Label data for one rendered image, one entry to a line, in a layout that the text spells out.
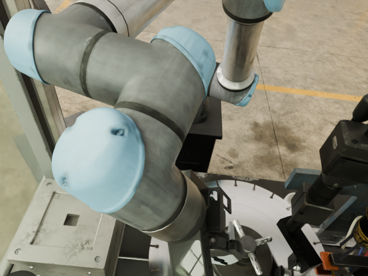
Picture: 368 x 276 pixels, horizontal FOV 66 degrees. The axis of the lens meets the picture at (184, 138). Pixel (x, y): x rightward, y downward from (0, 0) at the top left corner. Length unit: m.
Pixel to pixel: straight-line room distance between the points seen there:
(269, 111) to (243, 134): 0.38
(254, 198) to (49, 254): 0.42
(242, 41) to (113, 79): 0.48
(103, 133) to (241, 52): 0.57
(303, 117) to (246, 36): 1.84
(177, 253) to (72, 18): 0.29
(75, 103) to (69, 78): 2.00
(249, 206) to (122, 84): 0.42
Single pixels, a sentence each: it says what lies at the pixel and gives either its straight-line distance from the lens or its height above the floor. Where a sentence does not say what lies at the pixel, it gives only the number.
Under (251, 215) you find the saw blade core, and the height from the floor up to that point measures 0.95.
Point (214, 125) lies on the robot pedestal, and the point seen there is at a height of 0.75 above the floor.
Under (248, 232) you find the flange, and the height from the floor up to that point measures 0.96.
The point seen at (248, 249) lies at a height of 1.00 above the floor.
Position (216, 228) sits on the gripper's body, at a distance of 0.38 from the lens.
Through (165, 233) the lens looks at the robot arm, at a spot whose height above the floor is 1.19.
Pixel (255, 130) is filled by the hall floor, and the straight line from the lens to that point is 2.20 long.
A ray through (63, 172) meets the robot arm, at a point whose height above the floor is 1.28.
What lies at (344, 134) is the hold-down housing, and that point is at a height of 1.25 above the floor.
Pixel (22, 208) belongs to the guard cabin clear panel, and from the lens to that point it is 0.74.
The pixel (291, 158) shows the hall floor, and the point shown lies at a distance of 2.11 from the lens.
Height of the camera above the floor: 1.46
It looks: 47 degrees down
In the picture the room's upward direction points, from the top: 8 degrees clockwise
